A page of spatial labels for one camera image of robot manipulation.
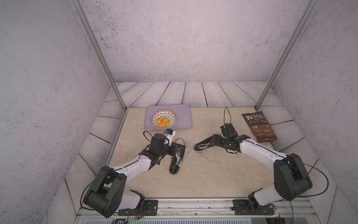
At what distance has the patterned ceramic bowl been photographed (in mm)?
1091

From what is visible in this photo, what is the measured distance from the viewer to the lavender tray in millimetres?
1093

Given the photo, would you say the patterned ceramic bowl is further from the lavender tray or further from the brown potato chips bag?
the brown potato chips bag

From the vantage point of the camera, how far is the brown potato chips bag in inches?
39.7

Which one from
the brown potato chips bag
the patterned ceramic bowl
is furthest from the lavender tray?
the brown potato chips bag
